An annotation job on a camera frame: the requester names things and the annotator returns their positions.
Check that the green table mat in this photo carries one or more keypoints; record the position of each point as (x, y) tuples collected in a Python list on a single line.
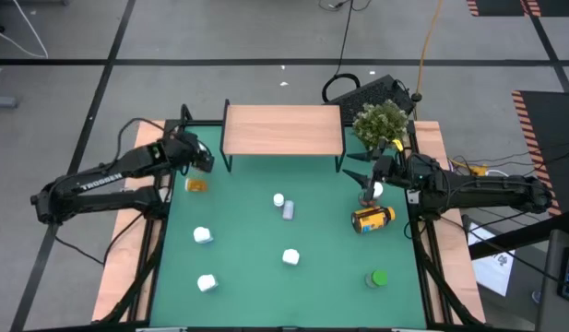
[(247, 299)]

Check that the white bottle blue barcode label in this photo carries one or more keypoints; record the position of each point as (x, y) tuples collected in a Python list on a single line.
[(202, 234)]

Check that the white-cap bottle green label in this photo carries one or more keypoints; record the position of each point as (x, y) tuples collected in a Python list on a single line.
[(379, 189)]

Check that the large black orange-striped floor mat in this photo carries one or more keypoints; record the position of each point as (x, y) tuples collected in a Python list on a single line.
[(556, 120)]

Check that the gray device blue keys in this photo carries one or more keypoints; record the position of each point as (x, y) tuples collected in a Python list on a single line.
[(553, 299)]

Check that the yellow fish oil bottle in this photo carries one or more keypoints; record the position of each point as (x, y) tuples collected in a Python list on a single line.
[(371, 220)]

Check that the orange translucent pill vial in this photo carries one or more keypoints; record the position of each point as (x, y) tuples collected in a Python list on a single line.
[(196, 185)]

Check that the plain frosted white bottle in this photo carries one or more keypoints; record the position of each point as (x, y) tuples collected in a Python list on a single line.
[(288, 211)]

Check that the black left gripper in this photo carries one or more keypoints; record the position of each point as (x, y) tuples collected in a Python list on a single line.
[(188, 148)]

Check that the white medicine bottle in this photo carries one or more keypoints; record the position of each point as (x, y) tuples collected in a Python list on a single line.
[(206, 282)]

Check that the narrow black orange-striped floor mat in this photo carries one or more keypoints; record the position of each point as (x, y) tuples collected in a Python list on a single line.
[(496, 5)]

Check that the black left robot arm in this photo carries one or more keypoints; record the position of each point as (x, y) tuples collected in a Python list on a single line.
[(104, 178)]

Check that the gray floor block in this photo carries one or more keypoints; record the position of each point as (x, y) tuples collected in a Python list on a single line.
[(3, 102)]

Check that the white melatonin bottle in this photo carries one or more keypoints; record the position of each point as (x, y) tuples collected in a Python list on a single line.
[(291, 257)]

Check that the green-lid clear bottle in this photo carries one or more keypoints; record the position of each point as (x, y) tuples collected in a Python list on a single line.
[(380, 277)]

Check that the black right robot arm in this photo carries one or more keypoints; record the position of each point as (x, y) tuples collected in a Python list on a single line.
[(487, 189)]

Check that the wooden shelf black metal frame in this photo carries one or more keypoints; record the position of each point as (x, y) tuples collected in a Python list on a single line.
[(284, 129)]

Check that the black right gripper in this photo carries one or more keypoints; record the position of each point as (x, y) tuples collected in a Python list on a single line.
[(397, 171)]

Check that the black keyboard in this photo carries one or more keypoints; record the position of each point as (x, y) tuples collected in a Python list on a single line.
[(371, 94)]

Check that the green potted plant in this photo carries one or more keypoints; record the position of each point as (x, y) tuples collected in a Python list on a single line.
[(380, 122)]

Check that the black slanted beam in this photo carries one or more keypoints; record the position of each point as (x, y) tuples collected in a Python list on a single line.
[(519, 237)]

